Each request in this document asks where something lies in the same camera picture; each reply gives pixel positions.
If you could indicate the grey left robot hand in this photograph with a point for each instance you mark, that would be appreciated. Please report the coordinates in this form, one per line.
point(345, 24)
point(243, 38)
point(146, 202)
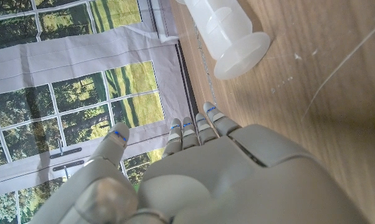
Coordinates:
point(237, 180)

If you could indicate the large clear plastic syringe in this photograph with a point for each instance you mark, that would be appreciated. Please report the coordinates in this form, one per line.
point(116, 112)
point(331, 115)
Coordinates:
point(228, 34)

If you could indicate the printed window backdrop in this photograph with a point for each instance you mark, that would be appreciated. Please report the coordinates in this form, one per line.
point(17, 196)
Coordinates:
point(66, 62)

